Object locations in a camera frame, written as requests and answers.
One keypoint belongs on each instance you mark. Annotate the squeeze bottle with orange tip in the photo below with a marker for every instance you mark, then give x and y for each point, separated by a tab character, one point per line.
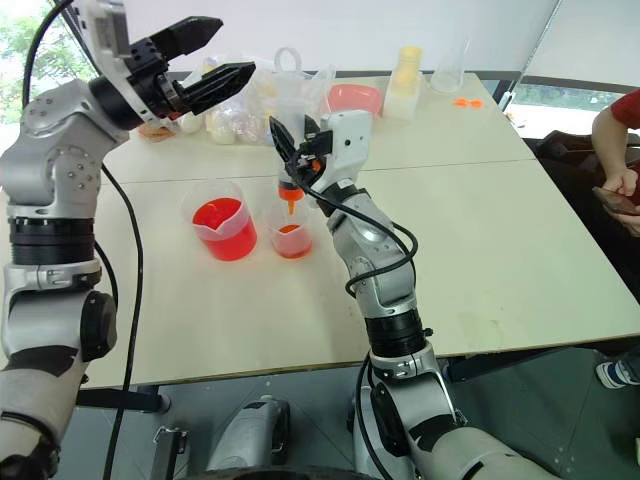
290	192

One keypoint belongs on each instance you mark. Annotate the dark rounded robot base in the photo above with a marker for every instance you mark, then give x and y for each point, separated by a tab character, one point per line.
300	474

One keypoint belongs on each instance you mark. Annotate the bystander bare forearm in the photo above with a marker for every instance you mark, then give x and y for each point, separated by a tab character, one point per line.
607	140

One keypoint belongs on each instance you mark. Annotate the cream coloured small bottle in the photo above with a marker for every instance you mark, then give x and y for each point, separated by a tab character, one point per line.
220	127

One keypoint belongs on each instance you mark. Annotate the pink plastic bowl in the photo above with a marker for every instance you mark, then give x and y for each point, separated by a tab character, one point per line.
355	97

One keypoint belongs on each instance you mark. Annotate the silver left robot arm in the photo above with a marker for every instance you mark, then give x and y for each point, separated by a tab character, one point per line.
50	150

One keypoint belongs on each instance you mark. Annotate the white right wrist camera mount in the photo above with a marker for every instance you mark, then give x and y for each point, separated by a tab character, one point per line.
347	145

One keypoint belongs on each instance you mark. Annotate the large beaker with red liquid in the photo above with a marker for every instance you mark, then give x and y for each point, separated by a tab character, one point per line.
225	230

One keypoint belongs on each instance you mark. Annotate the bystander red shirt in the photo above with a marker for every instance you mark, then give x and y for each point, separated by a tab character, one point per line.
629	110

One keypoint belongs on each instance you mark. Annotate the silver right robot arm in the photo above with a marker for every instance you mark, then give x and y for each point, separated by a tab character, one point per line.
380	295

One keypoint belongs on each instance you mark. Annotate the white egg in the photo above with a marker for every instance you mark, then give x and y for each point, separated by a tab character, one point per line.
190	124

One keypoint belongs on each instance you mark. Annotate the white bottle with yellow cap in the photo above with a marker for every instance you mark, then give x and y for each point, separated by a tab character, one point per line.
402	85

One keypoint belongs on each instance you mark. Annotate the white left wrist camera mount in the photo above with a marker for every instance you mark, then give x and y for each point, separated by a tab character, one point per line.
107	30

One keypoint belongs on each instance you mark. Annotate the bystander bare hand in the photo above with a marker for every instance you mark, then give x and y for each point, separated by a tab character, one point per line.
620	182

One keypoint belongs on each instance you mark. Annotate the dark smartphone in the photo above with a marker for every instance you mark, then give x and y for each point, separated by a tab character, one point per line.
615	200

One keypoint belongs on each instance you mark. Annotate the empty clear measuring beaker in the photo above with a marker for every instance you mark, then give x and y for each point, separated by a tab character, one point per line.
450	70

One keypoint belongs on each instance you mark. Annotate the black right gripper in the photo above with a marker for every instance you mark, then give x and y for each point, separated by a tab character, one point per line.
315	147

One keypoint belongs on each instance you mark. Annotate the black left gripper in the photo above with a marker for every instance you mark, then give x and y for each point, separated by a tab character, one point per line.
150	70

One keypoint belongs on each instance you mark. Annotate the white and blue sneaker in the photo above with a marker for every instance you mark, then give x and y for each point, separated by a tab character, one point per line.
619	372

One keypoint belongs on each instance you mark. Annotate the grey metal table frame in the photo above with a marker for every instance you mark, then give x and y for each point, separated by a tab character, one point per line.
125	400

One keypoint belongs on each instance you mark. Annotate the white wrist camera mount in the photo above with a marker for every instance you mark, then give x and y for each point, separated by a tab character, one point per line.
347	145
107	30

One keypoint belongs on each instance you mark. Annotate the small orange plastic piece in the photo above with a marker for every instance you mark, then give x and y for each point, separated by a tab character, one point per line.
467	103

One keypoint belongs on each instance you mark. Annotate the orange flat tray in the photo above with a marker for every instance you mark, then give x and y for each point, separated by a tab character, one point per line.
157	132

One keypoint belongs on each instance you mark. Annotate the silver robot leg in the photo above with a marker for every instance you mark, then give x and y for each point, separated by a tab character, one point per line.
247	435

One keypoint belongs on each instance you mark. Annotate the small cup with red liquid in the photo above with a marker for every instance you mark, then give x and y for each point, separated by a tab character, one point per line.
290	240

